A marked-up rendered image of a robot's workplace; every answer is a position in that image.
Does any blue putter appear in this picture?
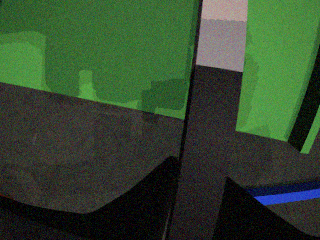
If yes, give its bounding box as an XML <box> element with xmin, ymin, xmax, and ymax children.
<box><xmin>244</xmin><ymin>181</ymin><xmax>320</xmax><ymax>205</ymax></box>

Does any green flat mat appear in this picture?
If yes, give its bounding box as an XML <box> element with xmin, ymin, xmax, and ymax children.
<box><xmin>0</xmin><ymin>0</ymin><xmax>320</xmax><ymax>141</ymax></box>

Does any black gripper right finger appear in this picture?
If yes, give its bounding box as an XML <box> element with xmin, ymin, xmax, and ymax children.
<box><xmin>212</xmin><ymin>176</ymin><xmax>320</xmax><ymax>240</ymax></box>

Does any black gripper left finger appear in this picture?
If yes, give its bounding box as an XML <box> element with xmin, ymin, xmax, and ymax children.
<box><xmin>0</xmin><ymin>156</ymin><xmax>179</xmax><ymax>240</ymax></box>

